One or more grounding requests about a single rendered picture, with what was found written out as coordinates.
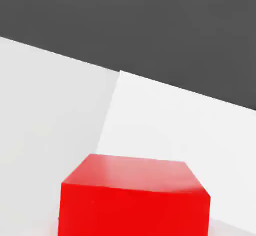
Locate small red cube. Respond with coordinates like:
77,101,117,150
57,153,211,236

